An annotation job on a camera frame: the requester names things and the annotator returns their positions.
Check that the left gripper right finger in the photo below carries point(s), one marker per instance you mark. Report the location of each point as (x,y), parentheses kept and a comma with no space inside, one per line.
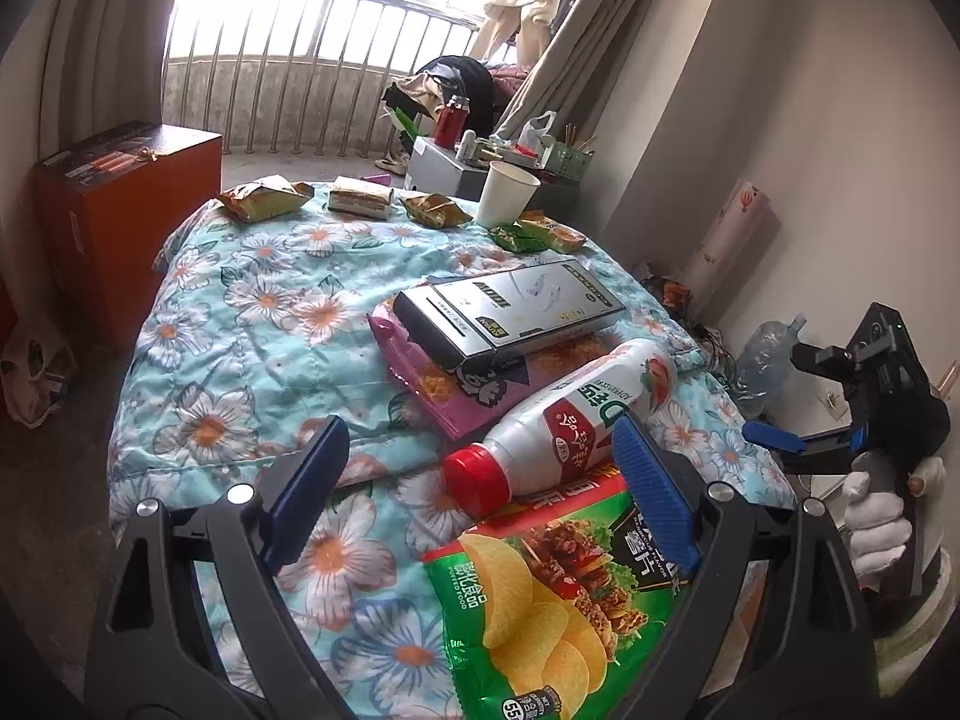
(669,493)

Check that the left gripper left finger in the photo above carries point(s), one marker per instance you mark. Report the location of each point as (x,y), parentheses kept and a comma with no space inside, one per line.
(294,492)

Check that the finger of the blue right gripper seen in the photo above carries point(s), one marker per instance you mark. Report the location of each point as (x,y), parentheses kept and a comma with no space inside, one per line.
(772,438)

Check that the white red-capped drink bottle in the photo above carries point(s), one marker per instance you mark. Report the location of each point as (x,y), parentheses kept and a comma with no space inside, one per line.
(555,436)

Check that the green potato chips bag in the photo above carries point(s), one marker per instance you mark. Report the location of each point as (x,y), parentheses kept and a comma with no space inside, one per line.
(552,607)

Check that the pink snack bag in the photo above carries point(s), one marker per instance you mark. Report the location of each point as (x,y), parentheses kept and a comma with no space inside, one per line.
(461,402)

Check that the silver charging cable box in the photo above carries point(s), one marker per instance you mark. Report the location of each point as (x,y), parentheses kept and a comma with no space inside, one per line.
(477,323)

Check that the white gloved right hand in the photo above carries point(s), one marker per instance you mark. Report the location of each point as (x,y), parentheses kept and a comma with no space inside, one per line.
(874,517)

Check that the large clear water jug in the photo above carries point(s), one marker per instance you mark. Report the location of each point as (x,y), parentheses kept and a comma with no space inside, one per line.
(764,364)

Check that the floral teal quilt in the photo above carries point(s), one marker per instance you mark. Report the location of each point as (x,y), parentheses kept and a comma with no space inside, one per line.
(257,336)

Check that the orange snack wrapper right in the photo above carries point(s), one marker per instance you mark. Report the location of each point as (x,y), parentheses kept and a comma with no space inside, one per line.
(555,236)

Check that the shopping bag on floor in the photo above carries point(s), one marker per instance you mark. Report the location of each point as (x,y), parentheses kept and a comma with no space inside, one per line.
(37,368)

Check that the green snack wrapper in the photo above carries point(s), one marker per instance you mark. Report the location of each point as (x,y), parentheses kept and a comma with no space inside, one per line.
(516,239)

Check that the golden snack wrapper left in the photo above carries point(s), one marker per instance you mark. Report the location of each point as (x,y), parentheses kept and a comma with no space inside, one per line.
(265,198)

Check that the golden snack wrapper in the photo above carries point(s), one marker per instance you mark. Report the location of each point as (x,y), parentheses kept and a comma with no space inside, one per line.
(265,198)
(435,211)

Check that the white sandwich cake pack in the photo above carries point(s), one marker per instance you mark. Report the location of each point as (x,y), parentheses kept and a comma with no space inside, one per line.
(360,198)

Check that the golden snack wrapper middle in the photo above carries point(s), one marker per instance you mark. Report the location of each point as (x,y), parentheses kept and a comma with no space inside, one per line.
(435,211)

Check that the white paper cup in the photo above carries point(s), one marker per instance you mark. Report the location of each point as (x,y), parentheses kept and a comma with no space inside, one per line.
(506,192)

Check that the green plastic basket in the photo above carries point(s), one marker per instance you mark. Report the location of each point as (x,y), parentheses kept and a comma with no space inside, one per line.
(565,162)

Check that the grey bedside cabinet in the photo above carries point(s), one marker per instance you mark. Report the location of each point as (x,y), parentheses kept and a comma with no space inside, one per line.
(434,169)

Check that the white plastic bag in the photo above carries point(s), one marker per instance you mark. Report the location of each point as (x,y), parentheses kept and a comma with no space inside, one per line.
(536,131)

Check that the grey right curtain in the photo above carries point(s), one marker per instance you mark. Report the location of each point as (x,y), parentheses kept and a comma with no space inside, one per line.
(580,67)

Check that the grey curtain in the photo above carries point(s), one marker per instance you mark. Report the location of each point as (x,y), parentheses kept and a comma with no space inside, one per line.
(102,68)
(580,67)

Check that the red thermos bottle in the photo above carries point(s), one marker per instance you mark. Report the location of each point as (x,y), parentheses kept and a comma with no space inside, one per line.
(451,121)

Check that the black clothes pile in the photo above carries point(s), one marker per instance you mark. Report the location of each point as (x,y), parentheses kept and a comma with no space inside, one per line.
(429,88)

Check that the metal balcony railing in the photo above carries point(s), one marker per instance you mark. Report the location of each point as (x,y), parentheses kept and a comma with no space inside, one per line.
(298,76)

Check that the grey left curtain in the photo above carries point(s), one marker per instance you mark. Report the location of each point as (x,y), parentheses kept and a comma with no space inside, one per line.
(102,68)

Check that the beige hanging garment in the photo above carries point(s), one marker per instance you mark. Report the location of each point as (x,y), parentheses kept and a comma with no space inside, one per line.
(526,22)

